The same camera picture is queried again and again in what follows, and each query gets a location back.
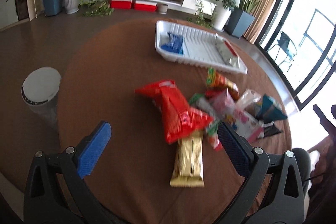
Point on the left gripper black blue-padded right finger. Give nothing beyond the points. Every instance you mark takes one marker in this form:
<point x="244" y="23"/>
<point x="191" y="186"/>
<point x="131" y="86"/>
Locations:
<point x="272" y="189"/>

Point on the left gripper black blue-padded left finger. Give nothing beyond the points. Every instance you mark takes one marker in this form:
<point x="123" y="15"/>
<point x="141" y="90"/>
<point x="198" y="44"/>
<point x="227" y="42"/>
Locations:
<point x="55" y="189"/>

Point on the teal snack packet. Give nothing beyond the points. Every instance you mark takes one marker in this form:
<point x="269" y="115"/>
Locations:
<point x="269" y="110"/>

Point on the gold snack packet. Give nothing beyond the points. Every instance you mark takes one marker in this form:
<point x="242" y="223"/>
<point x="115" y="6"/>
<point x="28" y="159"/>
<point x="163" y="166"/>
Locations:
<point x="188" y="167"/>

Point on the red white fruit packet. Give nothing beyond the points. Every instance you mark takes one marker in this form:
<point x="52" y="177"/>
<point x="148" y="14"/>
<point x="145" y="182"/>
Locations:
<point x="212" y="135"/>

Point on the pink cartoon snack packet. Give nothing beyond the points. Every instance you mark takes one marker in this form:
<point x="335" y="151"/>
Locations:
<point x="242" y="122"/>

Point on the white red snack packet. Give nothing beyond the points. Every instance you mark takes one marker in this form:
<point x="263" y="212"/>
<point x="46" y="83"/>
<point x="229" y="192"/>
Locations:
<point x="228" y="54"/>

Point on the orange green snack packet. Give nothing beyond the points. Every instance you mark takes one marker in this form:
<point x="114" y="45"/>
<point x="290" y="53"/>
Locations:
<point x="217" y="83"/>

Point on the green-edged seed packet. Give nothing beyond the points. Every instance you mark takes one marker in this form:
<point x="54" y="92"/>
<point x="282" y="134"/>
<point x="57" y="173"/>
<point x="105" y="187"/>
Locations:
<point x="200" y="102"/>

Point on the large red snack packet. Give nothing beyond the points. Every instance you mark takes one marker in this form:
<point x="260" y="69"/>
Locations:
<point x="179" y="119"/>

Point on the blue roll cake packet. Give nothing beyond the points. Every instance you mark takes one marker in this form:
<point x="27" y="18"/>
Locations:
<point x="174" y="44"/>

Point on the clear pinkish snack packet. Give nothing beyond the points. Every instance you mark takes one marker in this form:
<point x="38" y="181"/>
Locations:
<point x="247" y="98"/>

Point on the balcony chair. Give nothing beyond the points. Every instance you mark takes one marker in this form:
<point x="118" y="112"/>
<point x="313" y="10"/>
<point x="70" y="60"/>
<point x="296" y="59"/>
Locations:
<point x="286" y="49"/>

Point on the blue-grey square planter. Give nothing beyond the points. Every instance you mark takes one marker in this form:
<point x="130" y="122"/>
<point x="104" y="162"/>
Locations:
<point x="238" y="23"/>

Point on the white ribbed plant pot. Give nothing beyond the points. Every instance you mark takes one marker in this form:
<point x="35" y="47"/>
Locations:
<point x="220" y="17"/>

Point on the white plastic tray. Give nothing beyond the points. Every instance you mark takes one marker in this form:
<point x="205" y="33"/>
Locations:
<point x="198" y="47"/>

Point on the small beige pot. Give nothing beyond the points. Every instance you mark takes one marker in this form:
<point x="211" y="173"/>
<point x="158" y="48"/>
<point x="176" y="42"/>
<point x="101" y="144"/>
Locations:
<point x="162" y="9"/>

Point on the red storage box left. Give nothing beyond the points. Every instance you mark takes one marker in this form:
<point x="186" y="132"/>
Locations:
<point x="121" y="4"/>

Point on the red storage box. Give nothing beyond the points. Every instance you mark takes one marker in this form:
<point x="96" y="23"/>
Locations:
<point x="121" y="4"/>
<point x="145" y="6"/>

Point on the red storage box right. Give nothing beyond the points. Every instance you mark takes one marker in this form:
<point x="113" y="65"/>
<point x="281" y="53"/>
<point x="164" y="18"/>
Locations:
<point x="145" y="6"/>

